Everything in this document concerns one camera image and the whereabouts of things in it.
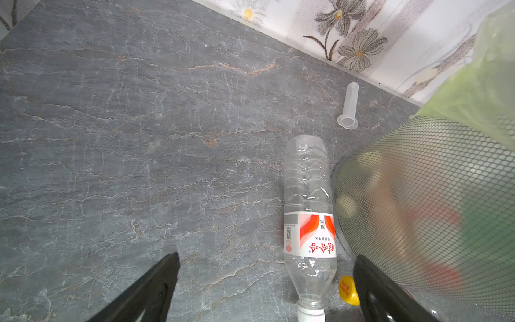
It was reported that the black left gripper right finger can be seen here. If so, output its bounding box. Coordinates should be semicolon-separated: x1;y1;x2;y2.
353;255;438;322

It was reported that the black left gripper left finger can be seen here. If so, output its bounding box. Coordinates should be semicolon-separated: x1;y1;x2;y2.
90;252;181;321

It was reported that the green mesh waste bin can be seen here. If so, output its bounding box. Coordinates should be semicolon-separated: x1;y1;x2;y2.
332;116;514;319

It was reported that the green plastic bin liner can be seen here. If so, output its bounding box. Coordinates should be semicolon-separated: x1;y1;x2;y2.
417;1;514;150

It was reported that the small yellow cap bottle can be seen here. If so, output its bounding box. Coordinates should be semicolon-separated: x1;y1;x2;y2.
338;276;360;307

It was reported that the clear bottle red white label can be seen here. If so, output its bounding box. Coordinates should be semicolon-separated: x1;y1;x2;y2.
283;135;337;321

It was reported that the clear plastic tube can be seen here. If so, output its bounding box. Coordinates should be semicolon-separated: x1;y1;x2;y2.
337;82;359;130

